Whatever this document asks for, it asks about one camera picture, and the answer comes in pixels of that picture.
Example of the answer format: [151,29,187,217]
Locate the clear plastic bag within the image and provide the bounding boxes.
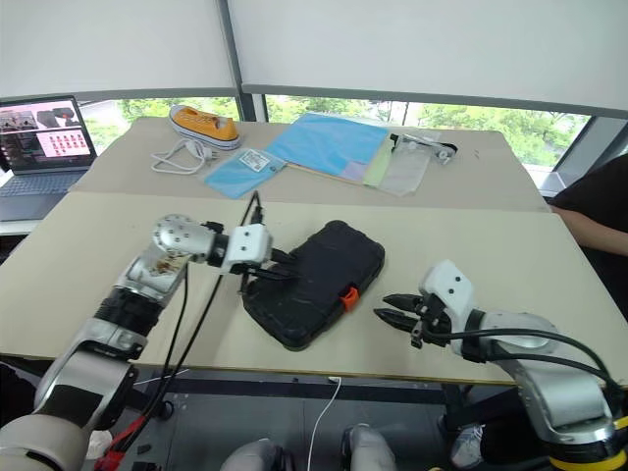
[379,133,444,198]

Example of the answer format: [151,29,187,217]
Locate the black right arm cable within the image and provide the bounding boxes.
[420,327,628,390]

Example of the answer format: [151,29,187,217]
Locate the thin white cable under table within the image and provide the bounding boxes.
[131,368,190,388]

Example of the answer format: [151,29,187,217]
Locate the person in black shirt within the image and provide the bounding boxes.
[546,153,628,326]

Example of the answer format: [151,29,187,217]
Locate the black silver item in wrap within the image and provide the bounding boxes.
[389,131,460,166]

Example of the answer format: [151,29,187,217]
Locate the grey rounded robot knee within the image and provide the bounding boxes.
[340,423,398,471]
[220,437,294,471]

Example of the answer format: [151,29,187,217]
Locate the white roller blind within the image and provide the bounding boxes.
[227,0,628,120]
[0,0,237,100]

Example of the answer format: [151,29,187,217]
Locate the grey shoe on floor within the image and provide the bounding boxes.
[449,423,488,468]

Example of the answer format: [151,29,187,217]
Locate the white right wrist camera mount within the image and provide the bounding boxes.
[422,259,477,357]

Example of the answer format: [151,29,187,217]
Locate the white power cable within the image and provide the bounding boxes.
[149,137,218,176]

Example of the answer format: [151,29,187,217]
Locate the white floor cable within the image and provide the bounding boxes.
[309,376,343,471]

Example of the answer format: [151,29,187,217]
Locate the pale purple sheet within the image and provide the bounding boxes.
[340,160,370,183]

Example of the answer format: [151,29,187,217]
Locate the open laptop computer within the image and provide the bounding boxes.
[0,93,98,223]

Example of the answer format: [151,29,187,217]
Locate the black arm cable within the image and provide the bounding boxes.
[111,189,267,445]
[420,327,628,390]

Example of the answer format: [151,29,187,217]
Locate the red cable connector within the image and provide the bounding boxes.
[93,415,149,471]

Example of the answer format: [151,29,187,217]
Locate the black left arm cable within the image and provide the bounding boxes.
[111,189,267,445]

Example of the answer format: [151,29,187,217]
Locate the blue cloth pouch with label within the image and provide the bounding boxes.
[202,147,288,200]

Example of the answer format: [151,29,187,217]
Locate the grey window post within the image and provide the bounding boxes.
[215,0,269,124]

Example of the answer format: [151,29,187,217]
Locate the black plastic tool case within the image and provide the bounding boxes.
[241,219,387,351]

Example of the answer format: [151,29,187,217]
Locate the black table frame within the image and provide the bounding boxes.
[0,353,475,434]

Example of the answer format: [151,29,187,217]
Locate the person leg in black trousers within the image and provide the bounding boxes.
[0,360,48,429]

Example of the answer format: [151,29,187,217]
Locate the pale green sheet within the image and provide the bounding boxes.
[362,141,394,189]

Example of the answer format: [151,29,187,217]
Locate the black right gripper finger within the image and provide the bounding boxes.
[382,293,425,312]
[373,307,419,337]

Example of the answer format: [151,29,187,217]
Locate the blue plastic folder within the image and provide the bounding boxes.
[264,112,390,179]

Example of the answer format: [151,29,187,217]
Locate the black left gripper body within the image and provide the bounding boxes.
[229,248,285,280]

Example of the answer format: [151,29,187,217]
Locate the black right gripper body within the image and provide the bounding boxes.
[408,291,455,350]

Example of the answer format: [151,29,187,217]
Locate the orange canvas sneaker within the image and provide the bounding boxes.
[167,103,243,151]

